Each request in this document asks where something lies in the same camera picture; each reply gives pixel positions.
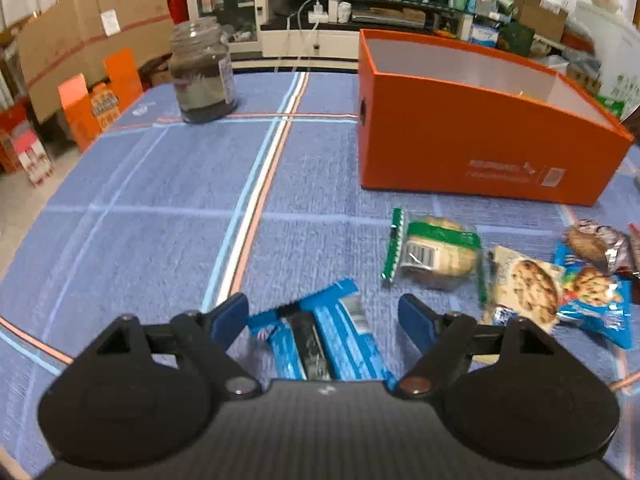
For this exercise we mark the white power strip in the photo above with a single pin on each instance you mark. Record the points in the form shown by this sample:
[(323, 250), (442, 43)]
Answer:
[(318, 14)]

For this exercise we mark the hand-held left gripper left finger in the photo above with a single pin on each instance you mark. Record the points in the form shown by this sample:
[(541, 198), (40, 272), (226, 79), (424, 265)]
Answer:
[(230, 316)]

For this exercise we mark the brown cardboard box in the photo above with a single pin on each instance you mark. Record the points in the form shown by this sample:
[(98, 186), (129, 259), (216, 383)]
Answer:
[(542, 17)]

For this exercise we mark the dark green box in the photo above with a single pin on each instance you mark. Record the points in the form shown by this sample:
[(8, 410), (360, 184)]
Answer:
[(517, 40)]

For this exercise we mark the orange cardboard box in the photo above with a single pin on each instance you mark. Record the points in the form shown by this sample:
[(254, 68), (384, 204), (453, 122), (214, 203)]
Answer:
[(450, 140)]

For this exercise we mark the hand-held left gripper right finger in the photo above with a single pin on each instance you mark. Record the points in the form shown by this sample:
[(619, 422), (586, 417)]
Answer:
[(416, 316)]

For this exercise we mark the red white carton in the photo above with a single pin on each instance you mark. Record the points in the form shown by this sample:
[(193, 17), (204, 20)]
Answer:
[(32, 155)]

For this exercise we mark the tall red box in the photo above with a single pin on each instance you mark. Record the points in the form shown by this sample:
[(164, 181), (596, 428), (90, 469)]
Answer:
[(177, 7)]

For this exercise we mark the orange carton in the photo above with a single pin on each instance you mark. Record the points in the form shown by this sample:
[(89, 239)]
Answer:
[(122, 72), (75, 110)]

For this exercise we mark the white tv stand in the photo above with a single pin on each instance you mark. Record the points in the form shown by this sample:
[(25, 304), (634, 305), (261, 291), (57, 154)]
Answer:
[(330, 42)]

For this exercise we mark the silver brown cookie packet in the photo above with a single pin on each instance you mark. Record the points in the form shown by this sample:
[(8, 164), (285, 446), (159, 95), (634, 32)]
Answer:
[(590, 240)]

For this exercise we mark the silver media player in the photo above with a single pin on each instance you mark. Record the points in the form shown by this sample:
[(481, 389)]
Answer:
[(390, 16)]

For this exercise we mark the white plastic bin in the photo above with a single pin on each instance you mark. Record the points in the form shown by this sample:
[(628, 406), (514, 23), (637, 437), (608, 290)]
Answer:
[(600, 30)]

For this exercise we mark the glass jar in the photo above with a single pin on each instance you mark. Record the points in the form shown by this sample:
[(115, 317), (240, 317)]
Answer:
[(202, 80)]

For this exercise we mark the beige cookie packet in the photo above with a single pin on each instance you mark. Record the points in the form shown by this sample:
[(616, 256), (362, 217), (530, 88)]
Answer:
[(530, 285)]

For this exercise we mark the blue snack packet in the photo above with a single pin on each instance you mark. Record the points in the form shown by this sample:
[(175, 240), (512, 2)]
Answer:
[(345, 340)]

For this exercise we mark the red gift box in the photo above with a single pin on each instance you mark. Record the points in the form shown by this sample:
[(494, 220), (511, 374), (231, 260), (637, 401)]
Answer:
[(10, 130)]

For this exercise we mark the blue cookie packet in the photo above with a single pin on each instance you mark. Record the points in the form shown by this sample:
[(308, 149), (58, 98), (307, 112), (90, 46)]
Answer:
[(595, 305)]

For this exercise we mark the green white bag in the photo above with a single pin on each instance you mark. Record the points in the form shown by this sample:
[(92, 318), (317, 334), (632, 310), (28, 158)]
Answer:
[(622, 92)]

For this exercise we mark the blue checked tablecloth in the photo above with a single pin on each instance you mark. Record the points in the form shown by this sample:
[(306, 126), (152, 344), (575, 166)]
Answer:
[(150, 210)]

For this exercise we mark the dark red snack packet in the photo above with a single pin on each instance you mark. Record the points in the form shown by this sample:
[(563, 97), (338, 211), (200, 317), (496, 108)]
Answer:
[(636, 247)]

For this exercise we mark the large cardboard box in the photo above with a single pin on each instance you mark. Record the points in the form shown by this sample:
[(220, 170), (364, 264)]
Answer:
[(65, 45)]

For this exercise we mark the green cookie packet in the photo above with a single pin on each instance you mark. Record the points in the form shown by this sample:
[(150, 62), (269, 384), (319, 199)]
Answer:
[(440, 255)]

